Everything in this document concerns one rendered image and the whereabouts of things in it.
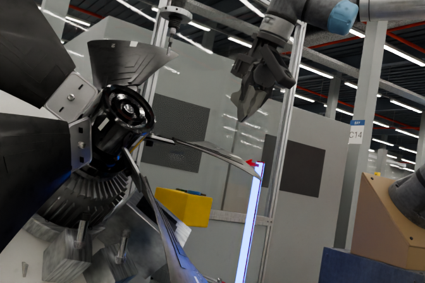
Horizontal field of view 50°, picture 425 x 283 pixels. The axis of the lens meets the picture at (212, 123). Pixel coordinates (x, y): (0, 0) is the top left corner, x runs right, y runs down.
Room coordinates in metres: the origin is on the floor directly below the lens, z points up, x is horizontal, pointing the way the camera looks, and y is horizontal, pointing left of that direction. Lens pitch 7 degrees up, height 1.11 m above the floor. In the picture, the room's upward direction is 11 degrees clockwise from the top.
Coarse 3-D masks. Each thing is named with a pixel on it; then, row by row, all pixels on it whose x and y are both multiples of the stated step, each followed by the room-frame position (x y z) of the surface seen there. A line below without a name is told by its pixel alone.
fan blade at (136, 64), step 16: (96, 48) 1.10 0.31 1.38; (128, 48) 1.10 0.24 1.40; (144, 48) 1.11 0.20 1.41; (160, 48) 1.13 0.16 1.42; (96, 64) 1.05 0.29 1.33; (112, 64) 1.04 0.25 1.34; (128, 64) 1.03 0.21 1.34; (144, 64) 1.04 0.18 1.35; (160, 64) 1.05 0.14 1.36; (96, 80) 1.01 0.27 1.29; (112, 80) 0.99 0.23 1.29; (128, 80) 0.98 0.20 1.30; (144, 80) 0.98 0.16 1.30
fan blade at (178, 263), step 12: (144, 180) 0.80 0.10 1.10; (144, 192) 0.88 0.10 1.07; (156, 204) 0.80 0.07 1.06; (156, 216) 0.76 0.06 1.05; (168, 228) 0.79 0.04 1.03; (168, 240) 0.75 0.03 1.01; (168, 252) 0.72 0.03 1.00; (180, 252) 0.78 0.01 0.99; (168, 264) 0.71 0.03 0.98; (180, 264) 0.75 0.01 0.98; (192, 264) 0.87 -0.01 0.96; (180, 276) 0.72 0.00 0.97; (192, 276) 0.78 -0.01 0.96
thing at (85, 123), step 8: (80, 120) 0.80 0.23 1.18; (88, 120) 0.82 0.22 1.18; (72, 128) 0.78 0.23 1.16; (88, 128) 0.82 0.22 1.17; (72, 136) 0.79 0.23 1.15; (80, 136) 0.81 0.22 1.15; (88, 136) 0.83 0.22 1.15; (72, 144) 0.79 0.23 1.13; (88, 144) 0.83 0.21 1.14; (72, 152) 0.80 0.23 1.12; (80, 152) 0.82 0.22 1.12; (88, 152) 0.84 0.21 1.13; (72, 160) 0.81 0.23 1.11; (88, 160) 0.85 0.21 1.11; (72, 168) 0.81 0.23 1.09
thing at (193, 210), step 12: (156, 192) 1.43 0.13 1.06; (168, 192) 1.39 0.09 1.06; (180, 192) 1.35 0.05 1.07; (168, 204) 1.38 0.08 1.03; (180, 204) 1.34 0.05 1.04; (192, 204) 1.34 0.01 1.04; (204, 204) 1.37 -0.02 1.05; (180, 216) 1.33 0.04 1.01; (192, 216) 1.34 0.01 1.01; (204, 216) 1.37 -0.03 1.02
